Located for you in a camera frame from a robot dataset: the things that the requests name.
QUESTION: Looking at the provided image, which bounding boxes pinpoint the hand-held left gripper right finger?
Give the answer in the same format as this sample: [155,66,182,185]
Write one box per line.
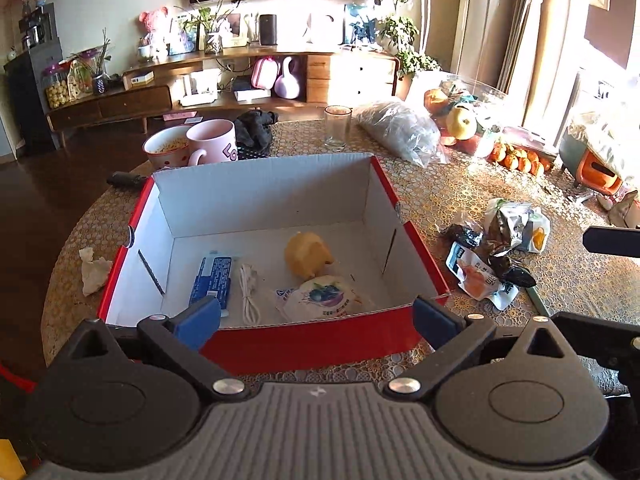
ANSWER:
[387,294,581,402]

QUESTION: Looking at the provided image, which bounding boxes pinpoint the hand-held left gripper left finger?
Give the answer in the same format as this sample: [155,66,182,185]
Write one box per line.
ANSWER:
[67,296,251,402]

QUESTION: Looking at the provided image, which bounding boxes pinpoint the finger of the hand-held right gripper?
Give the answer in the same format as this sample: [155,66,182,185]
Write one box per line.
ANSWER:
[582,226,640,258]
[550,311,640,398]

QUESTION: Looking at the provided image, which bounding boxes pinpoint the blue snack bar packet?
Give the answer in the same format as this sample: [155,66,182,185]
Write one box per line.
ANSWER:
[189,256,233,317]

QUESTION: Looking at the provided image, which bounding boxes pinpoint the white cable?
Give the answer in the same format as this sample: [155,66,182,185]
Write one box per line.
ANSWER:
[239,264,262,328]

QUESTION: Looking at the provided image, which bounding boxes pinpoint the white snack packet orange picture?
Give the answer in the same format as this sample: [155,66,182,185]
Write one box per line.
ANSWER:
[445,242,521,311]

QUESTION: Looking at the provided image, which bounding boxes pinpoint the silver packet with orange print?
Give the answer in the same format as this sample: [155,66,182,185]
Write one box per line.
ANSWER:
[482,199,551,256]

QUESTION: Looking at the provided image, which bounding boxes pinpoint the dark brown snack packet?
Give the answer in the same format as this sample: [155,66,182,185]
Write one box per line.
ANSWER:
[472,245,537,288]

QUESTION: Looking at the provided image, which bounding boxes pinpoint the red cardboard box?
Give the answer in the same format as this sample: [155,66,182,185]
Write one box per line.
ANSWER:
[97,154,451,376]

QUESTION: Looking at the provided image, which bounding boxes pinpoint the clear bread packet blueberry print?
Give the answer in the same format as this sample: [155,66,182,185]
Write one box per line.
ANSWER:
[274,275,371,323]

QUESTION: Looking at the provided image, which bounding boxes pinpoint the lace-covered desktop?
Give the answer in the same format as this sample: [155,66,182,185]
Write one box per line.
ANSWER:
[41,80,640,396]

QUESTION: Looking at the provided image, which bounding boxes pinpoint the brown paper bag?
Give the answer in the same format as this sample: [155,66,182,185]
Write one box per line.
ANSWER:
[597,190,640,231]

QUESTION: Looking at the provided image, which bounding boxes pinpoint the crumpled white tissue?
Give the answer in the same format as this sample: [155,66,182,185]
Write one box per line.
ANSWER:
[79,247,113,297]

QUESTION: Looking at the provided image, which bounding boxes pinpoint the pile of tangerines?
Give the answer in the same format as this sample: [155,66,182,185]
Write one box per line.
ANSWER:
[487,142,553,177]

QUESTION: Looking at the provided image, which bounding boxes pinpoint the white bowl with red rim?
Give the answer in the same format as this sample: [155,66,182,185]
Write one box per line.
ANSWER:
[142,125,193,169]

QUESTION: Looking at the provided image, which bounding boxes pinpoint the pink mug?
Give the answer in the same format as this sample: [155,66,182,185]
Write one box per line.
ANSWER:
[186,119,238,166]

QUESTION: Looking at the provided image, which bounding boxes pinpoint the red round object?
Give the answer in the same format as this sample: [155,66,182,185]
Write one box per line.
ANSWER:
[0,360,37,395]

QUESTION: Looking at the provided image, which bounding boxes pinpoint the clear plastic bag grey contents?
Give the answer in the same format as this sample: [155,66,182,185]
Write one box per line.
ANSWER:
[352,101,446,167]

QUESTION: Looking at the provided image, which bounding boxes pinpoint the clear fruit bowl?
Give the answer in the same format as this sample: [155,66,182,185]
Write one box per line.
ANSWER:
[425,72,506,153]

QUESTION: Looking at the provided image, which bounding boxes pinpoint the dark cloth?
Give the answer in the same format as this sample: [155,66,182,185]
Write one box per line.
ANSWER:
[235,110,279,150]

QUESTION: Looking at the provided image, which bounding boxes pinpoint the clear drinking glass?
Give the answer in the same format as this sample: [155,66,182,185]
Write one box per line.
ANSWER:
[324,105,353,151]

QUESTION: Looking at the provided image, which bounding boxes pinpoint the beige curtain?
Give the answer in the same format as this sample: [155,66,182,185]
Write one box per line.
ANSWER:
[495,0,556,96]

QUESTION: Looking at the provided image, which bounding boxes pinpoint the wooden television cabinet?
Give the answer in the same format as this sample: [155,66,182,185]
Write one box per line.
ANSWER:
[46,47,401,133]

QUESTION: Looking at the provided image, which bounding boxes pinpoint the white flat box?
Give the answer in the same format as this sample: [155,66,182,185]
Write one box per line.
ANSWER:
[122,70,155,90]

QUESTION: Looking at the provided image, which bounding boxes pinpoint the purple vase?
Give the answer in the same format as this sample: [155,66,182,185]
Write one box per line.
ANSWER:
[274,56,302,99]

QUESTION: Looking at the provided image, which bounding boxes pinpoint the pink bag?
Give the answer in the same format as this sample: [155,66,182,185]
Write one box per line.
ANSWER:
[251,56,280,91]

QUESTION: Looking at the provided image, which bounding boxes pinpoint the small plant in dark vase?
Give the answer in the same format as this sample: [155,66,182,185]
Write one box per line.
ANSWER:
[70,29,113,95]

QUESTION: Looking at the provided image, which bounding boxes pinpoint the white standing air conditioner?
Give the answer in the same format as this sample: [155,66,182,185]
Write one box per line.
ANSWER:
[450,0,506,91]

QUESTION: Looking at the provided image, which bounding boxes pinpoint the snack jar with pink lid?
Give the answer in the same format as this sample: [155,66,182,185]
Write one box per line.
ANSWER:
[42,65,71,109]

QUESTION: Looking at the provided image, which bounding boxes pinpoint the black cabinet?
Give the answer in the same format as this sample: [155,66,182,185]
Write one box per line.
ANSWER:
[4,40,65,158]

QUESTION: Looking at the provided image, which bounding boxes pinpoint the potted grass plant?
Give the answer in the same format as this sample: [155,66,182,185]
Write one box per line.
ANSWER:
[177,0,241,55]

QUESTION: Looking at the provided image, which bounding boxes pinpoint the pink teddy bear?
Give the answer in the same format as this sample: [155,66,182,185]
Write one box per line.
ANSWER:
[138,7,170,58]

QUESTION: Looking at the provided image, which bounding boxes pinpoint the tall green tree plant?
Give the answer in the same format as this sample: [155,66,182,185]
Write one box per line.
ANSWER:
[362,0,451,81]

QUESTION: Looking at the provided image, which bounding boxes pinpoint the coffee machine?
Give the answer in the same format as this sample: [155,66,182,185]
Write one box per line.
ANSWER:
[19,2,56,51]

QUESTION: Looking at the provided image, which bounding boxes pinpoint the photo frame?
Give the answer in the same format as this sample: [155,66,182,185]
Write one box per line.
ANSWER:
[222,12,249,48]

